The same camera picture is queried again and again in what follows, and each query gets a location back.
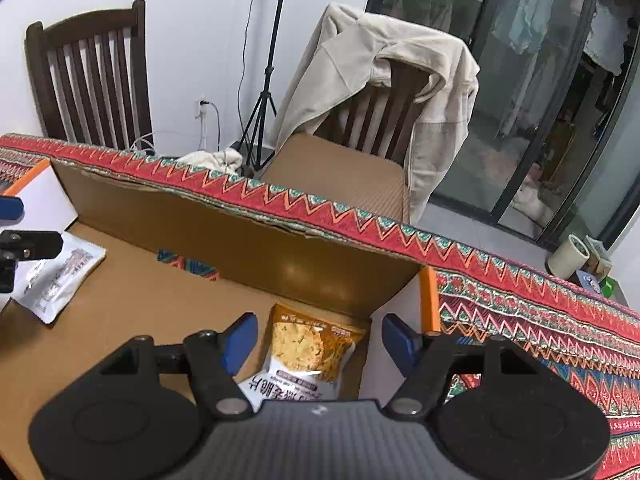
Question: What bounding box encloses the beige jacket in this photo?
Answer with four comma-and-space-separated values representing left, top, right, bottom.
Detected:
267, 2, 480, 222

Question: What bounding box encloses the black light stand tripod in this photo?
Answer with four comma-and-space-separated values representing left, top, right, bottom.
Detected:
236, 0, 284, 172

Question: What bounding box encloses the dark wooden chair left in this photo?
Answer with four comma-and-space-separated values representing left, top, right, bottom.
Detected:
25, 0, 154, 153

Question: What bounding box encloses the white silver snack packet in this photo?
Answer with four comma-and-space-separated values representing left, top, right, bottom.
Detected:
10, 232, 106, 325

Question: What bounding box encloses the cardboard snack box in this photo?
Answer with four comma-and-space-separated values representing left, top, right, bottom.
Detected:
1, 162, 420, 479

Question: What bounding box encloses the oat crisp snack packet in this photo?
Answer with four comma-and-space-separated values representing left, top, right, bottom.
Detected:
240, 304, 369, 411

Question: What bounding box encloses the patterned red tablecloth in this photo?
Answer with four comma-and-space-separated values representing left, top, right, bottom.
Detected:
1, 134, 639, 479

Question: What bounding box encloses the white crumpled cloth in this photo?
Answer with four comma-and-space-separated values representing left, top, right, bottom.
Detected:
177, 148, 243, 174

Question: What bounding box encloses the glass sliding door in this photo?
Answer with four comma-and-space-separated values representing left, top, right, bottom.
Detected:
367, 0, 639, 247

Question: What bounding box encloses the wooden chair with cushion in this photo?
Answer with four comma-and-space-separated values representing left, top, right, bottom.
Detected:
262, 61, 428, 223

